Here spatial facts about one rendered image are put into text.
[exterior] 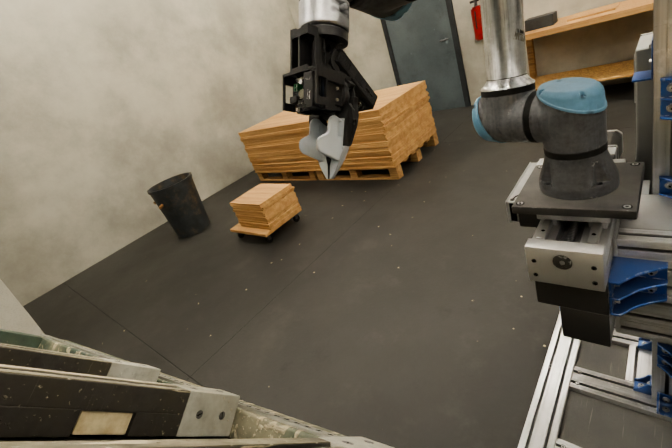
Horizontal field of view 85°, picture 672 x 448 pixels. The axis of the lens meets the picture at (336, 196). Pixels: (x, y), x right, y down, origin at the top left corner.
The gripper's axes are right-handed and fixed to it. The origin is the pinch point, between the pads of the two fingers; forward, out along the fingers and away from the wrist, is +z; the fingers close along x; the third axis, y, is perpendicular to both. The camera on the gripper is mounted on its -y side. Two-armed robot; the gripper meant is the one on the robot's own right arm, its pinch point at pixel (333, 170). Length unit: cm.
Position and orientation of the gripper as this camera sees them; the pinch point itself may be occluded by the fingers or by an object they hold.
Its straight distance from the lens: 57.0
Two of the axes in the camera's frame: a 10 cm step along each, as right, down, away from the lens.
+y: -6.8, 0.2, -7.4
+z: 0.0, 10.0, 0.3
